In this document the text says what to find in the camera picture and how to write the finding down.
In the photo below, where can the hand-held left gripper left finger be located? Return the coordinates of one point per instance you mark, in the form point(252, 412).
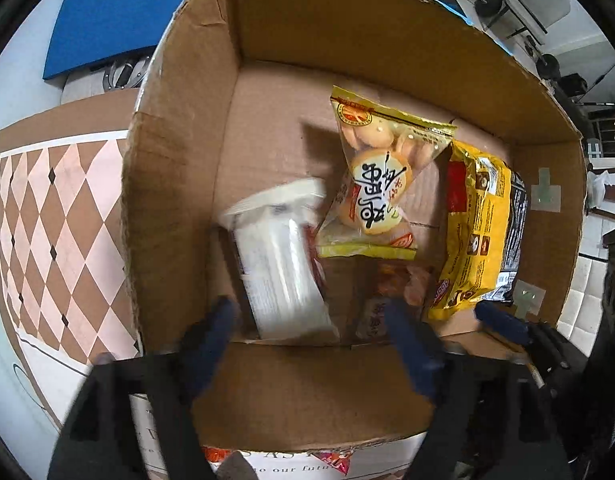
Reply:
point(210, 340)

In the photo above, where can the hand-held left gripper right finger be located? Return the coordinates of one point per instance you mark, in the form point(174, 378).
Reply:
point(412, 355)

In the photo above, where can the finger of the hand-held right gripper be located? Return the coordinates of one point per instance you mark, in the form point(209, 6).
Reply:
point(502, 321)

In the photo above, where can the yellow snack bag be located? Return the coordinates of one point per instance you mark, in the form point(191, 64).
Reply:
point(477, 240)

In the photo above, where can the white snack packet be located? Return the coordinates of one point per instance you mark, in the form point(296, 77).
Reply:
point(282, 270)

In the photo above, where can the cardboard box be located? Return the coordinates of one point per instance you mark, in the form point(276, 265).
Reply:
point(287, 110)

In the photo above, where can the small orange brown snack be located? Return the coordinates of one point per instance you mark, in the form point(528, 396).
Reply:
point(387, 280)

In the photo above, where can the yellow cookie packet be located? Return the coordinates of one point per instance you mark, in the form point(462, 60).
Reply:
point(372, 195)

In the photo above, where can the white plastic bag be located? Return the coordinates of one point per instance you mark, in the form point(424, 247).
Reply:
point(605, 185)

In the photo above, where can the checkered table mat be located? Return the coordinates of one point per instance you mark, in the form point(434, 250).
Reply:
point(52, 230)

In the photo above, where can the black dumbbell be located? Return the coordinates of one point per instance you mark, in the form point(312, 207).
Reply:
point(550, 63)

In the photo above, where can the small black barbell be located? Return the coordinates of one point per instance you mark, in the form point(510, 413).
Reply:
point(490, 4)

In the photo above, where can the grey chair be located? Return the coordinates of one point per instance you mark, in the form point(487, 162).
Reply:
point(542, 0)

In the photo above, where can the blue foam mat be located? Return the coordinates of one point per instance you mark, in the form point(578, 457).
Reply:
point(117, 15)

